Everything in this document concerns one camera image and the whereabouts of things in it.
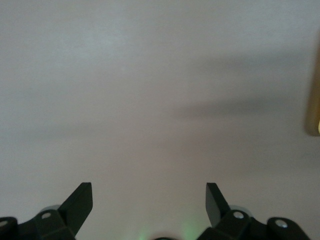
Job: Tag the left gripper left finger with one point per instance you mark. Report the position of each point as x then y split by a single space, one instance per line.
75 207

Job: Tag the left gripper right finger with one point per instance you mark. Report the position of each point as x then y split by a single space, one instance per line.
215 205

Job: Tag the yellow plastic tray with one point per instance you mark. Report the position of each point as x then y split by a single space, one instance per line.
312 100

